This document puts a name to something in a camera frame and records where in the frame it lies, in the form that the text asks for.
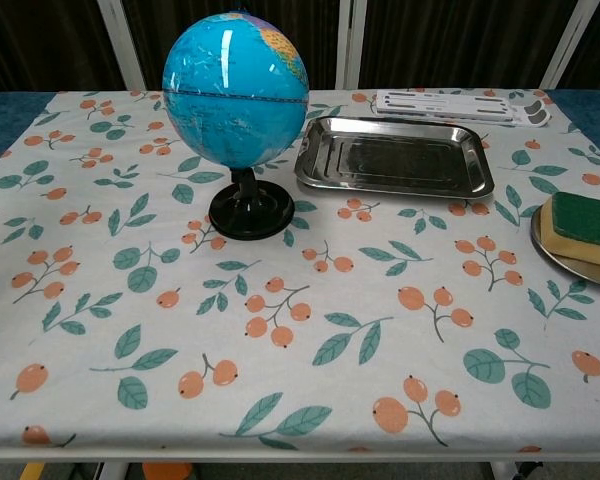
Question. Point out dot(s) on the blue globe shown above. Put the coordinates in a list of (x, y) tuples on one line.
[(230, 115)]

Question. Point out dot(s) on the floral fruit print tablecloth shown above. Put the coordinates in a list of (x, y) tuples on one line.
[(300, 310)]

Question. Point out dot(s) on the rectangular stainless steel tray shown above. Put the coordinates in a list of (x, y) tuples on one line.
[(395, 156)]

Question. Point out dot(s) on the white plastic flat rack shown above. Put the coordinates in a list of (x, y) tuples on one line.
[(455, 106)]

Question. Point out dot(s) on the orange object under table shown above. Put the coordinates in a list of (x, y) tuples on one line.
[(167, 471)]

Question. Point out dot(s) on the round stainless steel plate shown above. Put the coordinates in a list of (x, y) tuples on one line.
[(575, 265)]

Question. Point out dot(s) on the green and yellow sponge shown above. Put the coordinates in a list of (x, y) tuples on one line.
[(585, 225)]

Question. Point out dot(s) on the white folding screen frame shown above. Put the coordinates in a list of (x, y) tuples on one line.
[(351, 45)]

